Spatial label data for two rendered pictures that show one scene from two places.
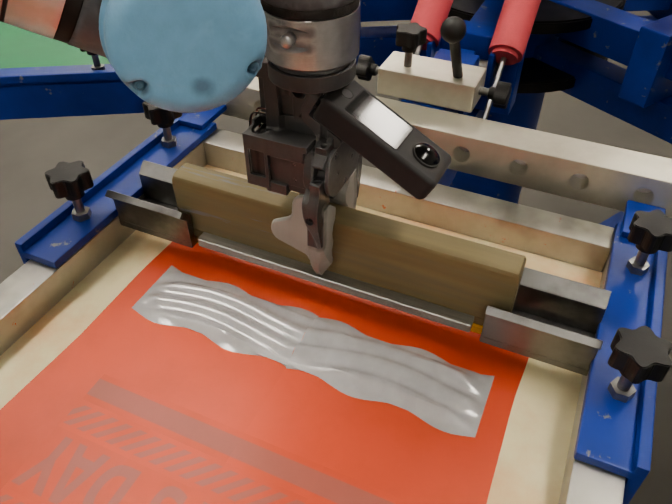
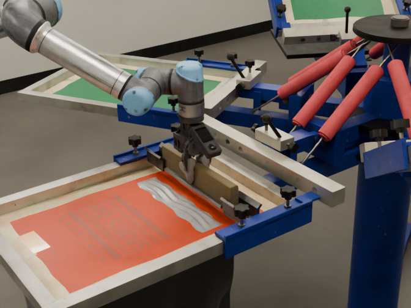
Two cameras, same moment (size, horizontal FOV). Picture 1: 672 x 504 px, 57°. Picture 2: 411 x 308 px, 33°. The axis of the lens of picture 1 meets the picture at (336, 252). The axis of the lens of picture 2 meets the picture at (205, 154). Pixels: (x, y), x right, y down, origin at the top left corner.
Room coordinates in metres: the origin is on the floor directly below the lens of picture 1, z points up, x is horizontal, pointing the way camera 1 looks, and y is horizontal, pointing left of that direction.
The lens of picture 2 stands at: (-1.06, -0.95, 1.96)
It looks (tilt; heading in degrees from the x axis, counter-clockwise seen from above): 26 degrees down; 31
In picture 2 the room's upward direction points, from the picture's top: 2 degrees counter-clockwise
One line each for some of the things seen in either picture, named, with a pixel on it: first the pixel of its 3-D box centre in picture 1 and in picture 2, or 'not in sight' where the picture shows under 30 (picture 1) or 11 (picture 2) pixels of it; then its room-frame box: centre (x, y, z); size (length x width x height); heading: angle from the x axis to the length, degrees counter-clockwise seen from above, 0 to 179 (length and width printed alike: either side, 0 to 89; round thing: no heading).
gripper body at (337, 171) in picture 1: (305, 122); (191, 133); (0.47, 0.03, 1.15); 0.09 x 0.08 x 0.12; 66
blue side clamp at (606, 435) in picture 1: (620, 343); (265, 225); (0.37, -0.26, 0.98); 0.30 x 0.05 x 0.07; 156
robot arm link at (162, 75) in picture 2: not in sight; (153, 82); (0.43, 0.11, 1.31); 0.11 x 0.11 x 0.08; 16
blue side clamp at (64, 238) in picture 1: (134, 195); (157, 154); (0.60, 0.24, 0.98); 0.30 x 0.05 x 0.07; 156
